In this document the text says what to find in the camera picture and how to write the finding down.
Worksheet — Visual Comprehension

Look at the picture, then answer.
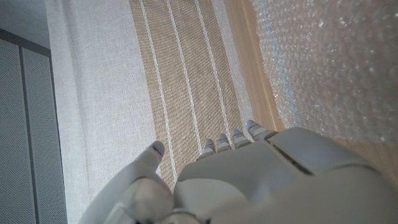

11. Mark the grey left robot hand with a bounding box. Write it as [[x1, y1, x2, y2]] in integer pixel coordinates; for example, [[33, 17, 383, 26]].
[[77, 119, 398, 224]]

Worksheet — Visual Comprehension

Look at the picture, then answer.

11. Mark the clear bubble wrap sheet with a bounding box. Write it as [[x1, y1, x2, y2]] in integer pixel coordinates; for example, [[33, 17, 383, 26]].
[[250, 0, 398, 146]]

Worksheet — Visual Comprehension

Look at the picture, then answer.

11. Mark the beige striped backdrop cloth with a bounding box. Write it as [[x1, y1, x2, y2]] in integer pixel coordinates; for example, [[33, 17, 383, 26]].
[[44, 0, 255, 224]]

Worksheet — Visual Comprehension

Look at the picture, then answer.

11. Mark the grey perforated wall panel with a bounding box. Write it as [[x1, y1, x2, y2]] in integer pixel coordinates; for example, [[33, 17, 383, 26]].
[[0, 27, 68, 224]]

